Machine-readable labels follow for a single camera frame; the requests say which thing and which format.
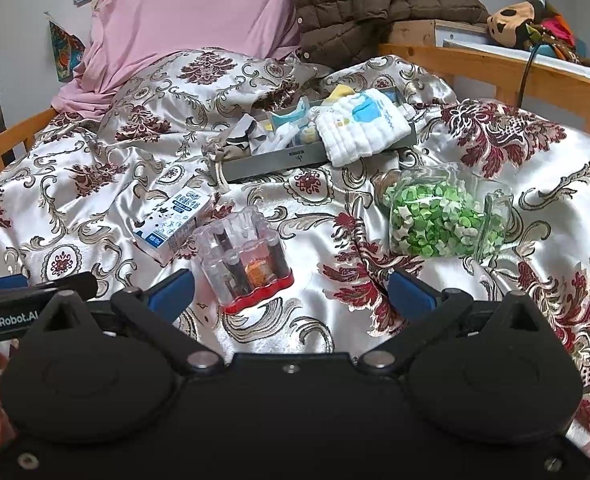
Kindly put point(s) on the colourful wall poster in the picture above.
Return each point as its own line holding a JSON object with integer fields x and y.
{"x": 65, "y": 52}

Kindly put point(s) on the floral satin blanket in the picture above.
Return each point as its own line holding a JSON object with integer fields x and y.
{"x": 100, "y": 170}

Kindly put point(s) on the pink hanging cloth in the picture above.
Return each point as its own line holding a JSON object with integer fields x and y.
{"x": 185, "y": 10}

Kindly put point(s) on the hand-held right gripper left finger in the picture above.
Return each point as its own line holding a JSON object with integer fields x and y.
{"x": 170, "y": 295}

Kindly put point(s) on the white gauze towel blue print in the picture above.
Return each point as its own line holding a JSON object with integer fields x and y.
{"x": 365, "y": 130}

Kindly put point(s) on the clear jar of green stars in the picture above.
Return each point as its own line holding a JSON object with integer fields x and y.
{"x": 435, "y": 215}

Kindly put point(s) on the blue white baby sock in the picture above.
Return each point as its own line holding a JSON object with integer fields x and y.
{"x": 287, "y": 117}

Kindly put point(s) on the wooden crate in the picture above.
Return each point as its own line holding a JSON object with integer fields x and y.
{"x": 415, "y": 32}

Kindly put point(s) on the clear bottle case red base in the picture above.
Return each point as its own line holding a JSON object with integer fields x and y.
{"x": 245, "y": 265}

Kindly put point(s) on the wooden bed frame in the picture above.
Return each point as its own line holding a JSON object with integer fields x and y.
{"x": 490, "y": 67}

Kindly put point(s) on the brown quilted jacket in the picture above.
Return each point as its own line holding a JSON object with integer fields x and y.
{"x": 355, "y": 0}

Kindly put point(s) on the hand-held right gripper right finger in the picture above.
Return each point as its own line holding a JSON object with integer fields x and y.
{"x": 410, "y": 295}

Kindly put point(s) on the blue white milk carton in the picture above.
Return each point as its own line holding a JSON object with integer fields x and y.
{"x": 172, "y": 225}

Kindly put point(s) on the grey tray with painted bottom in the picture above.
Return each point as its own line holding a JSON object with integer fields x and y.
{"x": 275, "y": 162}

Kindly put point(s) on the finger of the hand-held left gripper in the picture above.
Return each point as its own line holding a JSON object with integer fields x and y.
{"x": 0, "y": 282}
{"x": 82, "y": 285}

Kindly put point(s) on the white board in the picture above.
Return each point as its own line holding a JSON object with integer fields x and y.
{"x": 550, "y": 62}

